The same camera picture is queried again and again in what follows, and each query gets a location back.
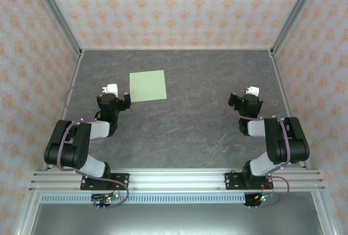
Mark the light green paper sheet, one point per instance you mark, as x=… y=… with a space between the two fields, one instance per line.
x=148 y=85

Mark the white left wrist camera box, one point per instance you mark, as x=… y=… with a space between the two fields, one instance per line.
x=112 y=88

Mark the black board bracket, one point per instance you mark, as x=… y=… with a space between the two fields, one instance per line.
x=102 y=205
x=248 y=201

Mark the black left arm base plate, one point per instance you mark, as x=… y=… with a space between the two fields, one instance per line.
x=123 y=178

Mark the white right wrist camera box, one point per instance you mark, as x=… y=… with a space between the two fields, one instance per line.
x=254 y=90

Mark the long aluminium mounting beam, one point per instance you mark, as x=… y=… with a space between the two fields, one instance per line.
x=176 y=180

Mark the aluminium frame post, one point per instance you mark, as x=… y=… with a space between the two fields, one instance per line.
x=57 y=12
x=295 y=12

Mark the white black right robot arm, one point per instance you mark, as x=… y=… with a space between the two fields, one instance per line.
x=272 y=142

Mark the aluminium frame leg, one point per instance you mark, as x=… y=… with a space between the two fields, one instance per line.
x=28 y=213
x=324 y=213

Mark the aluminium table edge rail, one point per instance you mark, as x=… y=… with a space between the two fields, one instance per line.
x=280 y=77
x=74 y=77

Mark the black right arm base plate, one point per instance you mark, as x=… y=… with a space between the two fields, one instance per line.
x=231 y=182

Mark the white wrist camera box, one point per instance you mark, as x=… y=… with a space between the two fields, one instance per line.
x=254 y=90
x=112 y=88

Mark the grey metal panel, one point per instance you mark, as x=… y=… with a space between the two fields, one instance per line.
x=174 y=218

